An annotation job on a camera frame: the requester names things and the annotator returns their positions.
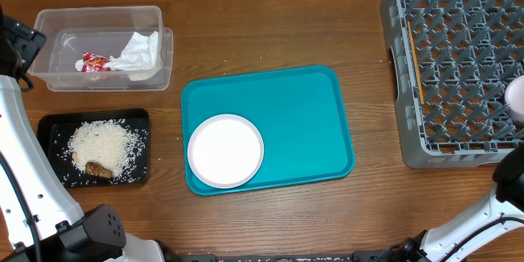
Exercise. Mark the red snack wrapper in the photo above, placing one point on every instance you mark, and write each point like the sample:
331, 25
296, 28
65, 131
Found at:
94, 63

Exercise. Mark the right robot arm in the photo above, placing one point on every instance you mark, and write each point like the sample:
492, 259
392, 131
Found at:
498, 212

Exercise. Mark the white round plate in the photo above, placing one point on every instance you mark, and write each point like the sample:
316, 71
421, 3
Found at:
225, 151

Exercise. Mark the clear plastic bin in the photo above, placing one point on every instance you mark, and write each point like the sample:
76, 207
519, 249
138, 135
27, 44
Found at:
104, 31

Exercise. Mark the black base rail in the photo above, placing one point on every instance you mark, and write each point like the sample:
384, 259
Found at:
357, 256

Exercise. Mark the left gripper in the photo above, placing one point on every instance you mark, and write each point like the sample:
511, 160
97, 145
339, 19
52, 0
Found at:
27, 41

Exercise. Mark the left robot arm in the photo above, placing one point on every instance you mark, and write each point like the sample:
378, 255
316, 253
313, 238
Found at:
44, 222

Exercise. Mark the black plastic tray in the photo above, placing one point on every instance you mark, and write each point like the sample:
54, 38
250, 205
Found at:
55, 131

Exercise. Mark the wooden chopstick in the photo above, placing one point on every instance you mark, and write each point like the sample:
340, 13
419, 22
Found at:
415, 64

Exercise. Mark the teal serving tray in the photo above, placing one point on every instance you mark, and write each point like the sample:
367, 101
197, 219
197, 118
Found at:
299, 112

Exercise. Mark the white rice pile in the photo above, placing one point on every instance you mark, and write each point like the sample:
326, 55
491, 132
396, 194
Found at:
106, 143

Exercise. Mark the grey dishwasher rack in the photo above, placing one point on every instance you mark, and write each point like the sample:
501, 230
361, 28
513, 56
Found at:
468, 52

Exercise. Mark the brown food piece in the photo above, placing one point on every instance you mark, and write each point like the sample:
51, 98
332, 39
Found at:
98, 170

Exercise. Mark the small white napkin piece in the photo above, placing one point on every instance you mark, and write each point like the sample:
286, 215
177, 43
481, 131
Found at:
79, 65

